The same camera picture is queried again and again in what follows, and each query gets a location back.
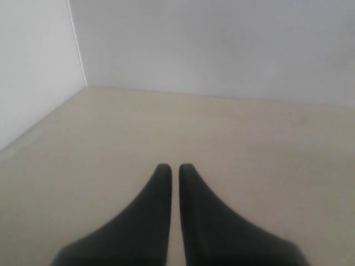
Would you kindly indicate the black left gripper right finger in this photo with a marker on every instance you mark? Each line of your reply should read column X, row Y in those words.
column 214, row 234

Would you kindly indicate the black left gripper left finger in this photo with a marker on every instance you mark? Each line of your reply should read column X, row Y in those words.
column 138, row 235

